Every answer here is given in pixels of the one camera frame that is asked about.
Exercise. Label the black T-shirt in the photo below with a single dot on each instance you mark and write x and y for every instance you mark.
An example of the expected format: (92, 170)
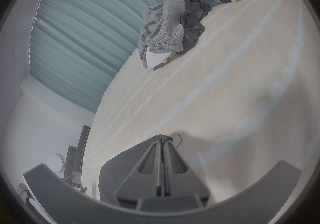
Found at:
(117, 168)

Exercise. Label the bed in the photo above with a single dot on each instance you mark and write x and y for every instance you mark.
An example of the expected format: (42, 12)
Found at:
(237, 80)

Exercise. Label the grey garment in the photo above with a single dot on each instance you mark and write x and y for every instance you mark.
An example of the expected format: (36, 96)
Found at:
(165, 30)

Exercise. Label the white garment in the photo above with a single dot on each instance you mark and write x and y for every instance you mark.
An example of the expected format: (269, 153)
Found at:
(157, 59)

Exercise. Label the black garment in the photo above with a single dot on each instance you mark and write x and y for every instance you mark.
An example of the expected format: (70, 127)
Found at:
(192, 22)

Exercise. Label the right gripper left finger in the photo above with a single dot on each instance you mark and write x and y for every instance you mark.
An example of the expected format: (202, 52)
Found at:
(136, 185)

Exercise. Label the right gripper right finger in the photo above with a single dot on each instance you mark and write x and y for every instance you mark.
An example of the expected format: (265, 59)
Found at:
(190, 185)

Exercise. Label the blue-green curtain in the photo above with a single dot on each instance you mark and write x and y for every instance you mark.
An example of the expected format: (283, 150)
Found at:
(87, 35)

